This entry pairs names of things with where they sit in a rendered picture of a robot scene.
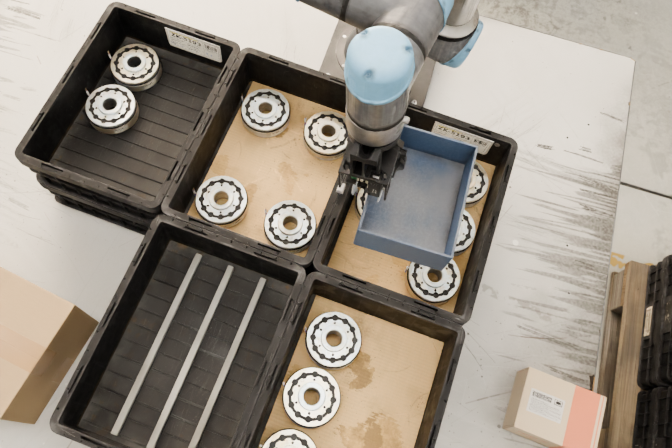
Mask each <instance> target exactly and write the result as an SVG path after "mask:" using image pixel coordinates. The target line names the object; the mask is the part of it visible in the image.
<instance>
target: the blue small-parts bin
mask: <svg viewBox="0 0 672 448"><path fill-rule="evenodd" d="M400 139H401V140H402V141H403V142H404V146H403V149H405V150H407V154H406V155H407V161H406V164H405V167H404V169H403V170H399V171H397V172H396V173H395V175H394V178H393V179H392V180H391V183H390V188H389V192H388V195H387V198H386V201H385V200H384V192H385V191H383V192H382V195H381V198H380V200H379V202H377V198H378V197H375V196H372V195H368V194H367V198H366V201H365V205H364V208H363V211H362V215H361V218H360V221H359V225H358V228H357V231H356V235H355V238H354V242H353V244H354V245H358V246H361V247H364V248H368V249H371V250H374V251H377V252H381V253H384V254H387V255H390V256H394V257H397V258H400V259H404V260H407V261H410V262H413V263H417V264H420V265H423V266H427V267H430V268H433V269H436V270H440V271H442V270H443V269H444V268H445V267H446V266H447V264H448V263H449V262H450V261H451V260H452V259H453V257H454V252H455V248H456V244H457V239H458V235H459V230H460V226H461V222H462V217H463V213H464V208H465V204H466V200H467V195H468V191H469V186H470V182H471V178H472V173H473V169H474V164H475V160H476V156H477V151H478V146H476V145H472V144H469V143H466V142H462V141H459V140H456V139H452V138H449V137H446V136H442V135H439V134H435V133H432V132H429V131H425V130H422V129H419V128H415V127H412V126H409V125H405V124H404V127H403V130H402V133H401V137H400Z"/></svg>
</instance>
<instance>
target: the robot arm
mask: <svg viewBox="0 0 672 448"><path fill-rule="evenodd" d="M295 1H296V2H299V1H300V2H302V3H304V4H307V5H309V6H311V7H313V8H315V9H317V10H320V11H322V12H324V13H326V14H328V15H330V16H332V17H335V18H337V19H339V20H341V21H343V22H345V23H347V24H349V25H352V26H354V27H355V28H354V30H353V31H352V32H351V34H350V35H349V36H348V38H347V40H346V44H345V49H344V55H345V59H346V60H345V65H344V77H345V81H346V106H345V111H346V127H347V130H348V137H347V145H346V148H345V154H344V156H343V159H342V162H341V165H340V167H339V170H338V181H339V187H340V188H341V186H342V183H343V180H344V177H345V175H348V176H347V179H346V183H350V184H353V186H352V191H351V194H352V195H354V194H355V192H356V190H357V188H358V187H359V188H362V189H364V190H365V189H366V190H367V186H368V190H367V194H368V195H372V196H375V197H378V198H377V202H379V200H380V198H381V195H382V192H383V191H385V192H384V200H385V201H386V198H387V195H388V192H389V188H390V183H391V180H392V179H393V178H394V175H395V173H396V172H397V171H399V170H403V169H404V167H405V164H406V161H407V155H406V154H407V150H405V149H403V146H404V142H403V141H402V140H401V139H400V137H401V133H402V130H403V127H404V124H408V123H409V121H410V118H409V117H408V116H405V114H406V110H407V107H408V105H409V101H410V95H411V87H412V85H413V83H414V81H415V79H416V77H417V75H418V74H419V72H420V70H421V68H422V66H423V64H424V61H425V59H426V58H427V57H428V58H430V59H432V60H435V61H437V62H439V64H441V65H446V66H448V67H451V68H458V67H459V66H461V65H462V63H463V62H464V61H465V59H466V58H467V57H468V55H469V53H470V51H471V50H472V49H473V47H474V45H475V43H476V42H477V40H478V38H479V36H480V34H481V32H482V30H483V27H484V24H483V22H482V21H480V19H479V12H478V9H477V6H478V4H479V1H480V0H295ZM345 164H346V165H349V168H348V167H347V170H348V171H346V170H345ZM341 173H342V176H341Z"/></svg>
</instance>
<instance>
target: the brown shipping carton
mask: <svg viewBox="0 0 672 448"><path fill-rule="evenodd" d="M98 323H99V322H98V321H97V320H95V319H94V318H92V317H91V316H90V315H88V314H87V313H86V312H84V311H83V310H81V309H80V308H79V307H77V306H76V305H75V304H73V303H71V302H69V301H67V300H65V299H63V298H61V297H59V296H57V295H55V294H53V293H51V292H49V291H47V290H45V289H43V288H41V287H39V286H37V285H36V284H34V283H32V282H30V281H28V280H26V279H24V278H22V277H20V276H18V275H16V274H14V273H12V272H10V271H8V270H6V269H4V268H2V267H0V419H1V420H8V421H14V422H21V423H28V424H35V423H36V421H37V420H38V418H39V417H40V415H41V413H42V412H43V410H44V409H45V407H46V406H47V404H48V402H49V401H50V399H51V398H52V396H53V394H54V393H55V391H56V390H57V388H58V387H59V385H60V383H61V382H62V380H63V379H64V377H65V376H66V374H67V372H68V371H69V369H70V368H71V366H72V364H73V363H74V361H75V360H76V358H77V357H78V355H79V353H80V352H81V350H82V349H83V347H84V346H85V344H86V342H87V341H88V339H89V338H90V336H91V334H92V333H93V331H94V330H95V328H96V327H97V325H98Z"/></svg>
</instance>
